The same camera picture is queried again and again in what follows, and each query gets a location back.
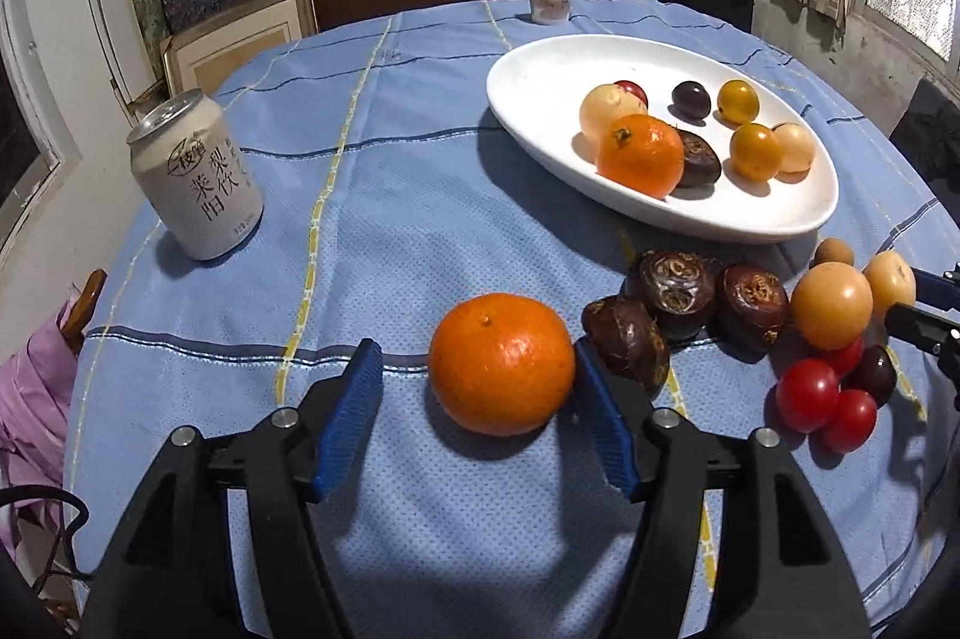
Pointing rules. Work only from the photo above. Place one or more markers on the white drink can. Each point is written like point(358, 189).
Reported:
point(195, 181)

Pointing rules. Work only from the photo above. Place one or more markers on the dark purple plum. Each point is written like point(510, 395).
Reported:
point(691, 100)

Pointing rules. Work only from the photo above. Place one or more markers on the pink cloth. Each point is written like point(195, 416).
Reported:
point(34, 414)

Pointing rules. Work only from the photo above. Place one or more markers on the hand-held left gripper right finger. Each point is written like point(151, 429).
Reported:
point(604, 421)

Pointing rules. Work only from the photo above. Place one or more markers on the blue striped tablecloth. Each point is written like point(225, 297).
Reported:
point(420, 174)

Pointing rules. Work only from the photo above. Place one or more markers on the small tan longan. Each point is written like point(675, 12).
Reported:
point(831, 253)

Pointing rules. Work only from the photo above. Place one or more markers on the dark purple tomato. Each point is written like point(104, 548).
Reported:
point(874, 374)

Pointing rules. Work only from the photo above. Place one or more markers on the cream striped pepino melon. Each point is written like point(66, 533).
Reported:
point(795, 148)
point(604, 110)

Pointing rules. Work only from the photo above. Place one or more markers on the smooth yellow pepino melon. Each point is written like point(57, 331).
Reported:
point(831, 305)
point(889, 280)

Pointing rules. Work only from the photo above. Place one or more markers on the orange mandarin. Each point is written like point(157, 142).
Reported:
point(640, 154)
point(501, 363)

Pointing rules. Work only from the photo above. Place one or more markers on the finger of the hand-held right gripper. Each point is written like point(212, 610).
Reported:
point(915, 324)
point(934, 290)

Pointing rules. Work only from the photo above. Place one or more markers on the white plate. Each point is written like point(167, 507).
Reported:
point(660, 211)

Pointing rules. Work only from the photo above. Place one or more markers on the yellow tomato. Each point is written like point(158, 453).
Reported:
point(754, 151)
point(738, 100)

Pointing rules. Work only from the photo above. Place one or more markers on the framed beige panel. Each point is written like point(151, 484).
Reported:
point(232, 43)

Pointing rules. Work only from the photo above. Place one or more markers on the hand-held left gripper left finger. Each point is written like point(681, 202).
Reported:
point(349, 414)

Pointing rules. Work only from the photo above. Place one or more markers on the wooden chair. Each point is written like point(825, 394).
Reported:
point(84, 305)

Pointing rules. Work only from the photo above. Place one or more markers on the red cherry tomato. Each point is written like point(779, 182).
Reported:
point(806, 394)
point(847, 420)
point(634, 90)
point(844, 355)

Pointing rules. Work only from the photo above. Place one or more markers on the black chair with clothing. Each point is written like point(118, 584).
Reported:
point(930, 136)

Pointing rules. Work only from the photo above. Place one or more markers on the grey framed window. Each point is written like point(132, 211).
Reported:
point(22, 144)

